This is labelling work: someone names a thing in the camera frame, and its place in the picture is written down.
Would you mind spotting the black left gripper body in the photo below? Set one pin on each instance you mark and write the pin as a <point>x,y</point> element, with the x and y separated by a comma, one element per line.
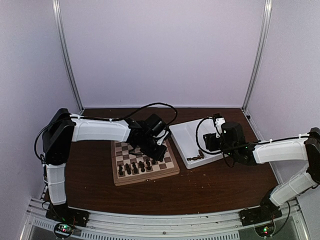
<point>148,149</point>

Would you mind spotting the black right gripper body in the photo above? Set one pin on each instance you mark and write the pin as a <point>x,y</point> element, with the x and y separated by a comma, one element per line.
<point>226,147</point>

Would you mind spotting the dark chess piece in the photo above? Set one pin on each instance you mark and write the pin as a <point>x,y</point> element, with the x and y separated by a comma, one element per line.
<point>134,164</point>

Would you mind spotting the dark chess rook small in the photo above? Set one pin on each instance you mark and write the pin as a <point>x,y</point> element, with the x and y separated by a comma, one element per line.
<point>128,167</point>

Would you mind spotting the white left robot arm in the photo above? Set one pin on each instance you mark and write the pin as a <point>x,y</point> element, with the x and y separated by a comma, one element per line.
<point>67,132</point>

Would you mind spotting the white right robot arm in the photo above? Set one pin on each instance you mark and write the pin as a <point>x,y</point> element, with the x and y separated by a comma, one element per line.
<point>304,147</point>

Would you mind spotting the dark chess piece crossing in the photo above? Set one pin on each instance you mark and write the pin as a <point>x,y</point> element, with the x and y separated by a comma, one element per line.
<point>195,158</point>

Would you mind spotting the wooden chess board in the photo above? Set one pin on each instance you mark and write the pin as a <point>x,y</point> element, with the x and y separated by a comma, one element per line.
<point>120,156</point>

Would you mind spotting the white plastic divided tray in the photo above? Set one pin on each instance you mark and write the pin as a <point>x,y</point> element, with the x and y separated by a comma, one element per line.
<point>184,138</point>

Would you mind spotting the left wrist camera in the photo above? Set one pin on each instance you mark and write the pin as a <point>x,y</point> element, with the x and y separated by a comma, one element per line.
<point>166,135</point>

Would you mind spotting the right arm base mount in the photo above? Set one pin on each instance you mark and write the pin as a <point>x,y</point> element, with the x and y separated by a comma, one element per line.
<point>265,212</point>

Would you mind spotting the aluminium front rail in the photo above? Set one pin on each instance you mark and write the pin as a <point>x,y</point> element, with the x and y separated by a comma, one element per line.
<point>224,225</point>

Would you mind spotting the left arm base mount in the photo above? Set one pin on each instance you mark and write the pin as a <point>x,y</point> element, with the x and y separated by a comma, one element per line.
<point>64,214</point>

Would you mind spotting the right aluminium frame post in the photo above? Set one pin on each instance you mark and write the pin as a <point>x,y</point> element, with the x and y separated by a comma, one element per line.
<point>264,30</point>

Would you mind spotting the aluminium frame post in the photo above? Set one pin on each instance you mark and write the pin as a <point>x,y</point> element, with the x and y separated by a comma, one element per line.
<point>65,54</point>
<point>264,30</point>

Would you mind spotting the left aluminium frame post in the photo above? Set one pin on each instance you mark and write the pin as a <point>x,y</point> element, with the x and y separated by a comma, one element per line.
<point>65,54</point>

